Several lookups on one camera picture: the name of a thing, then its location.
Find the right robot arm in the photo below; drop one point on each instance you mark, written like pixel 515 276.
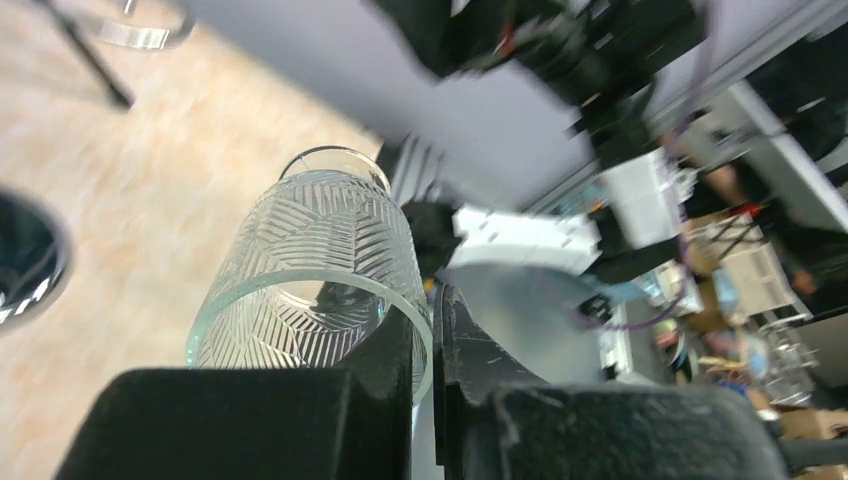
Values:
pixel 602 58

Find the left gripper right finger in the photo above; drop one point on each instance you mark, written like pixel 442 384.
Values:
pixel 494 419

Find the chrome wine glass rack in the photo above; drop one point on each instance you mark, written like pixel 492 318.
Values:
pixel 36 252

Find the glass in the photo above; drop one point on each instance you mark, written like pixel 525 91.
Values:
pixel 323 257

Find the black music stand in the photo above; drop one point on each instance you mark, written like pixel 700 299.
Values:
pixel 70 30

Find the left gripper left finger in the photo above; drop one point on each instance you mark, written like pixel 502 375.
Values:
pixel 349 421

